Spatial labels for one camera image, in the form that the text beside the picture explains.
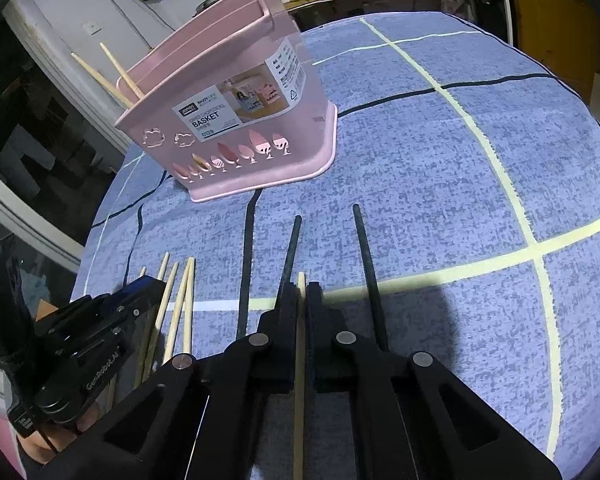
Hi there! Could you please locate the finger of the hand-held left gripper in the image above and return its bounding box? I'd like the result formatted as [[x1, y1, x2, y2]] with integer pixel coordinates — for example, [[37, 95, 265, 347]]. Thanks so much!
[[34, 275, 167, 357]]

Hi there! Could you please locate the steel steamer pot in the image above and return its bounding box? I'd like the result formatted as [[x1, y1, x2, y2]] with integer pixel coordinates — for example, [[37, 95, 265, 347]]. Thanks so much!
[[195, 0, 232, 17]]

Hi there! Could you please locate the black chopstick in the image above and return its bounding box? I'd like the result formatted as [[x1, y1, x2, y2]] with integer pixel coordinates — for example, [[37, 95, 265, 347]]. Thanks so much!
[[275, 215, 303, 312], [351, 204, 391, 353]]

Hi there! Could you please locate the yellow wooden door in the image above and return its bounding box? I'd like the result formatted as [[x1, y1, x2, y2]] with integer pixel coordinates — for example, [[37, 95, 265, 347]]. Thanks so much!
[[509, 0, 600, 77]]

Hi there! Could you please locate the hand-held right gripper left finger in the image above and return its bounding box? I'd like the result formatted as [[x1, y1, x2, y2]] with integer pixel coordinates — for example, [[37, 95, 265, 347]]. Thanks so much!
[[45, 287, 301, 480]]

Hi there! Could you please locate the pink plastic chopstick basket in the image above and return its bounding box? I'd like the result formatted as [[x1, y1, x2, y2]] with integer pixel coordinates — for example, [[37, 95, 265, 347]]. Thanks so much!
[[114, 0, 339, 204]]

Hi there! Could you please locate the person's left hand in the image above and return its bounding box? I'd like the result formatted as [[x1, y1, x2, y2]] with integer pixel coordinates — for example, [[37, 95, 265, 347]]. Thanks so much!
[[17, 400, 99, 466]]

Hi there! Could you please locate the blue checked blanket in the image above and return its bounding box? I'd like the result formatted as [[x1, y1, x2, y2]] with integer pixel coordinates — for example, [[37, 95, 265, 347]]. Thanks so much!
[[72, 10, 600, 480]]

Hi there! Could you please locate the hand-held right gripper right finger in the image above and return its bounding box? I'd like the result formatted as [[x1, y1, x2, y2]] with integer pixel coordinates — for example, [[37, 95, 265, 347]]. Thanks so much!
[[306, 281, 564, 480]]

